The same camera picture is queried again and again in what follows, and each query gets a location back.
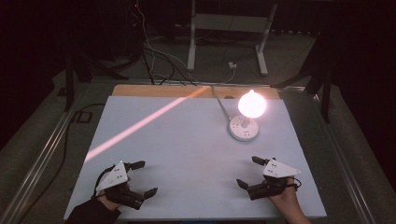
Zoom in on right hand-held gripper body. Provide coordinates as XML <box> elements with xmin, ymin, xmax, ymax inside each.
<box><xmin>247</xmin><ymin>157</ymin><xmax>303</xmax><ymax>202</ymax></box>

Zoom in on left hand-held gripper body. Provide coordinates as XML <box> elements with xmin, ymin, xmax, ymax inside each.
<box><xmin>94</xmin><ymin>161</ymin><xmax>146</xmax><ymax>211</ymax></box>

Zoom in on person's left hand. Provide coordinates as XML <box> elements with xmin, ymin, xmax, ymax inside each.
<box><xmin>98</xmin><ymin>191</ymin><xmax>123</xmax><ymax>213</ymax></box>

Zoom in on person's right hand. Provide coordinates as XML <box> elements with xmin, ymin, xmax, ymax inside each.
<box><xmin>269</xmin><ymin>176</ymin><xmax>305</xmax><ymax>217</ymax></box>

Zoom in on white round power socket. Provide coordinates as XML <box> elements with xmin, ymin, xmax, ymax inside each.
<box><xmin>228</xmin><ymin>114</ymin><xmax>260</xmax><ymax>143</ymax></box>

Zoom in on white board mat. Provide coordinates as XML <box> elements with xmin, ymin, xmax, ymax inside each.
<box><xmin>63</xmin><ymin>95</ymin><xmax>328</xmax><ymax>220</ymax></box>

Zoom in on glowing round light bulb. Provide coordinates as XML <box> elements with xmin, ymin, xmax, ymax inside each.
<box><xmin>237</xmin><ymin>89</ymin><xmax>268</xmax><ymax>119</ymax></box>

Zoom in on black floor plate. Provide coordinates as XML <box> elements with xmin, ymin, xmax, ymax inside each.
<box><xmin>70</xmin><ymin>110</ymin><xmax>93</xmax><ymax>124</ymax></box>

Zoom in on wooden table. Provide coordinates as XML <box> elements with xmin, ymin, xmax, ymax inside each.
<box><xmin>111</xmin><ymin>84</ymin><xmax>281</xmax><ymax>100</ymax></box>

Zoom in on black stand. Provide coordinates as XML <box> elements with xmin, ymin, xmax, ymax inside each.
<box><xmin>63</xmin><ymin>43</ymin><xmax>130</xmax><ymax>113</ymax></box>
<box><xmin>270</xmin><ymin>29</ymin><xmax>335</xmax><ymax>124</ymax></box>

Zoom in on white metal stand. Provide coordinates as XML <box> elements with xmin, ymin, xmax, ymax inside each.
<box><xmin>186</xmin><ymin>0</ymin><xmax>278</xmax><ymax>77</ymax></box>

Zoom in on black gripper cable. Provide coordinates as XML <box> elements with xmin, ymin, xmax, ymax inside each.
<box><xmin>92</xmin><ymin>165</ymin><xmax>117</xmax><ymax>200</ymax></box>
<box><xmin>290</xmin><ymin>176</ymin><xmax>303</xmax><ymax>191</ymax></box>

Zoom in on black floor cable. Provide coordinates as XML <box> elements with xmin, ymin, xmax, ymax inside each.
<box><xmin>17</xmin><ymin>103</ymin><xmax>106</xmax><ymax>224</ymax></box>

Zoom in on metal floor rail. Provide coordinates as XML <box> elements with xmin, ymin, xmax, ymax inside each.
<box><xmin>311</xmin><ymin>90</ymin><xmax>375</xmax><ymax>224</ymax></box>
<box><xmin>0</xmin><ymin>83</ymin><xmax>92</xmax><ymax>224</ymax></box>

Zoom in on grey socket cable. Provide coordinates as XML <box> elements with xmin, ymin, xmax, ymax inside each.
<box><xmin>210</xmin><ymin>85</ymin><xmax>233</xmax><ymax>121</ymax></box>

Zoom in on bundle of black cables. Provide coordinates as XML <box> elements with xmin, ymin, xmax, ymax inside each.
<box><xmin>140</xmin><ymin>43</ymin><xmax>198</xmax><ymax>87</ymax></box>

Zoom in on white floor cable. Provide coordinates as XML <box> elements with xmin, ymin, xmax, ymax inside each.
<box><xmin>135</xmin><ymin>0</ymin><xmax>236</xmax><ymax>87</ymax></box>

